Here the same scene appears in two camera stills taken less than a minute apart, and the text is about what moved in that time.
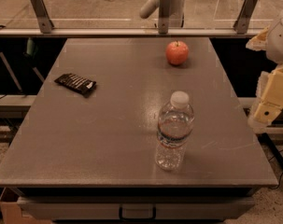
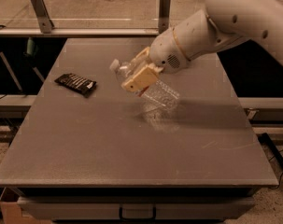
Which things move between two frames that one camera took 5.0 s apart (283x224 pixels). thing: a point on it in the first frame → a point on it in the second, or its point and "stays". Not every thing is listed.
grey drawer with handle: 159,207 stays
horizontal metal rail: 125,33 stays
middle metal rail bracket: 164,7 stays
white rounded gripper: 279,44 → 166,51
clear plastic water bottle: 176,127 → 157,100
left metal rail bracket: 44,21 stays
